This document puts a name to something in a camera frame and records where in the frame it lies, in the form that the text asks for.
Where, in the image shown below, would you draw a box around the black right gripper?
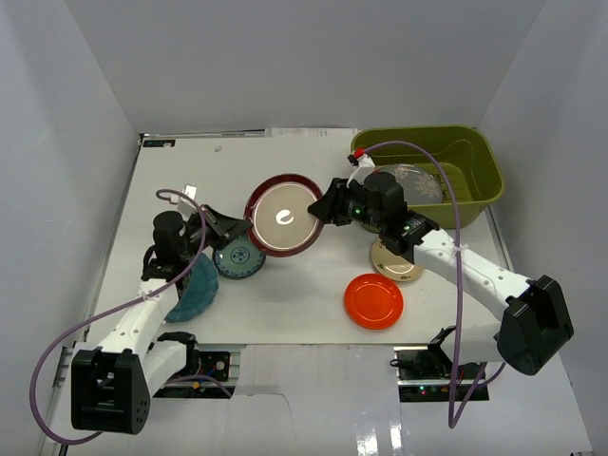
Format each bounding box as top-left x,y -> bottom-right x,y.
308,178 -> 386,233

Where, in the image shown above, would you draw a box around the dark red rimmed cream plate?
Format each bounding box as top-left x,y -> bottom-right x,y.
243,174 -> 323,257

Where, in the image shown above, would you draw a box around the teal scalloped plate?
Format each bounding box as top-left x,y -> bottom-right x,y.
165,254 -> 219,323

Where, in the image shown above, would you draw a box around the grey plate with deer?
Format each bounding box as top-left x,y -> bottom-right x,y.
375,163 -> 443,205

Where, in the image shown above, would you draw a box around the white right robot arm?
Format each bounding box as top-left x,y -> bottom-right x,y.
308,172 -> 574,379

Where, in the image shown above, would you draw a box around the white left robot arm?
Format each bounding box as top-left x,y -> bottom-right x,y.
70,206 -> 252,435

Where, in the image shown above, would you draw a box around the olive green plastic bin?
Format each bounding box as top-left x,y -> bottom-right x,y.
351,125 -> 504,229

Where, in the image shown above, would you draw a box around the blue patterned small plate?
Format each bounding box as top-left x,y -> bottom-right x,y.
213,234 -> 266,280

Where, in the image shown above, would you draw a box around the cream plate with calligraphy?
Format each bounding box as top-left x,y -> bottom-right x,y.
370,239 -> 424,282

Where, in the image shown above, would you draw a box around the white papers at back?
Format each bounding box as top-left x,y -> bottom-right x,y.
265,127 -> 359,138

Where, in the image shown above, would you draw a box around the orange plate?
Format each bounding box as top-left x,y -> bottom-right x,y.
344,274 -> 405,331

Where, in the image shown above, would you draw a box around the dark label sticker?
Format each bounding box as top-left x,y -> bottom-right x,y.
142,139 -> 176,148

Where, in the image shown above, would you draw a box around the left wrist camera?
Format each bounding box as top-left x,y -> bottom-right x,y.
178,184 -> 198,218

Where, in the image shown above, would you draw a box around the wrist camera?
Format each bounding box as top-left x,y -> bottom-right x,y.
347,148 -> 376,186
178,184 -> 198,218

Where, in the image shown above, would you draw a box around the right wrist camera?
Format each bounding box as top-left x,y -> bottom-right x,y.
347,148 -> 376,186

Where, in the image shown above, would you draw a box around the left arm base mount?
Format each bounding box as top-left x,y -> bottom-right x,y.
156,332 -> 235,398

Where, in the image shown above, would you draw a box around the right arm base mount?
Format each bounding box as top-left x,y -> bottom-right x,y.
389,326 -> 489,404

